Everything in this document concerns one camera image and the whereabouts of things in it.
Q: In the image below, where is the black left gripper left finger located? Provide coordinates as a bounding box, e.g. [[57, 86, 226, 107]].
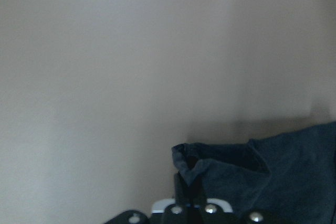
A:
[[173, 173, 192, 223]]

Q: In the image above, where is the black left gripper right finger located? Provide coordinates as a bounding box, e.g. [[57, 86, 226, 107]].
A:
[[191, 177, 206, 224]]

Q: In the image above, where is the black printed t-shirt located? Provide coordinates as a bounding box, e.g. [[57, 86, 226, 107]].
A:
[[172, 122, 335, 223]]

